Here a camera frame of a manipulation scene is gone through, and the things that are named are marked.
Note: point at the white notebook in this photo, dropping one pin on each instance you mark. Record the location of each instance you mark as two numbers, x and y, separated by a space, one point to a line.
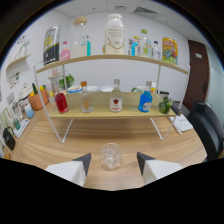
181 123

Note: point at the green potted plant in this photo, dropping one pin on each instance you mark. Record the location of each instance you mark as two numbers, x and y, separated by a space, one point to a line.
69 80

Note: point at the clear bottle cork lid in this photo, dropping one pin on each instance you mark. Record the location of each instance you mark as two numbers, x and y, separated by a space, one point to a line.
79 41

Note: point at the yellow red lidded cup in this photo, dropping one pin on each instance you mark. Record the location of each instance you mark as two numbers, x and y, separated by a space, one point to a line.
153 88

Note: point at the red liquid bottle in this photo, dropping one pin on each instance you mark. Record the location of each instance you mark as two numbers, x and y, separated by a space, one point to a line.
61 103

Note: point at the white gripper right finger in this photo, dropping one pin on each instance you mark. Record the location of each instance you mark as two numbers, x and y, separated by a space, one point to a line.
156 168

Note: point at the black yellow snack bag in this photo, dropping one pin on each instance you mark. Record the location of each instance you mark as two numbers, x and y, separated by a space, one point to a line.
51 46

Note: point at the small pink bottle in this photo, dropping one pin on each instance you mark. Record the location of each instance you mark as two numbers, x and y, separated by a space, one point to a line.
65 54

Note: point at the white tray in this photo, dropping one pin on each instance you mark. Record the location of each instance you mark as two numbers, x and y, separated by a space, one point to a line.
22 128

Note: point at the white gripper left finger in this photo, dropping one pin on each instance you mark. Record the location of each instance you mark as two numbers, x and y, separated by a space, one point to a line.
71 170

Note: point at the brown door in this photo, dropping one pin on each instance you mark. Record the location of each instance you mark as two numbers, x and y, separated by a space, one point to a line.
197 73

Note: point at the black armchair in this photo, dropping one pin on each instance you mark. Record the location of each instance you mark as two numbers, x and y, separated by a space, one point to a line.
208 128

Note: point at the small clear bottle orange cap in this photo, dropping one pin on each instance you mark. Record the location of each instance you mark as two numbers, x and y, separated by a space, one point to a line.
87 103

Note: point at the teal bottle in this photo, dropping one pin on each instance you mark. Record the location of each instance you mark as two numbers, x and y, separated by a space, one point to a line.
89 48

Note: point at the clear bottle red label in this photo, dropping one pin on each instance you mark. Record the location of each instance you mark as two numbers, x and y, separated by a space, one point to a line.
116 101

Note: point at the blue liquid bottle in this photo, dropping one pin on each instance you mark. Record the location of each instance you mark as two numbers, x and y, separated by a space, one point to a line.
145 101

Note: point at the orange basket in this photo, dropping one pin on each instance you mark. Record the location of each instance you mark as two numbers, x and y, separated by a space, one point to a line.
37 100

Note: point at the small green cup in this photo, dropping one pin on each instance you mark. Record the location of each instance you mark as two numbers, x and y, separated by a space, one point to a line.
16 124

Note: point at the white milk bottle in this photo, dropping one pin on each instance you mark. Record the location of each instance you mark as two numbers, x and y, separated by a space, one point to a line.
115 36

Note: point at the small blue bottle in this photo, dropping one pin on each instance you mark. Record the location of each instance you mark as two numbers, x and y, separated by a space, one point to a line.
134 48

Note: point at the clear glass with ice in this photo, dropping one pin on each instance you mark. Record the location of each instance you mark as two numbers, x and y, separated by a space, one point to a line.
111 157

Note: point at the white frame wooden shelf rack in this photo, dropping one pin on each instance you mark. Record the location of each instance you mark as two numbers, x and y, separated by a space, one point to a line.
106 111

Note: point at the bowl of green limes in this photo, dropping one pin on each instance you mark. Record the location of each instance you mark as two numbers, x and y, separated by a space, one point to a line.
165 106

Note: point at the wooden wall shelf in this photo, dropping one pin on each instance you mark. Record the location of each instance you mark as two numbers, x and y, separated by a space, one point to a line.
18 60

